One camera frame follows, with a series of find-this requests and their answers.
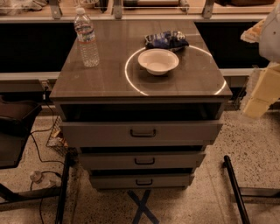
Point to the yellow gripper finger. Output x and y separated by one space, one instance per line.
265 93
252 35

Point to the clear plastic water bottle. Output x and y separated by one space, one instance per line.
86 38

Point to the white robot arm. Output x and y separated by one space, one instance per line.
269 48

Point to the bottle on floor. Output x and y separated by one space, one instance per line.
39 179

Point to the blue chip bag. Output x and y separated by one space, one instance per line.
168 40

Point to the white bowl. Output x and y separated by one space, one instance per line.
158 61

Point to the black metal stand leg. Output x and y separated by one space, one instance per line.
241 192

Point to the grey drawer cabinet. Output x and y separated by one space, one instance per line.
120 90

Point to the bottom grey drawer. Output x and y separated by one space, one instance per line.
145 181

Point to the grey drawer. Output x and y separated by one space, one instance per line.
145 181
117 134
135 161

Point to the middle grey drawer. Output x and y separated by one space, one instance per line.
135 161

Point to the top grey drawer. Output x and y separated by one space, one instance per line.
117 134

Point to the wooden shelf with brackets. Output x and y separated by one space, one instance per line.
40 11

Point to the dark chair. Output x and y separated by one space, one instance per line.
16 120

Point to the wire basket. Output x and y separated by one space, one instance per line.
56 140

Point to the black metal frame leg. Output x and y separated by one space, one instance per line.
7 196

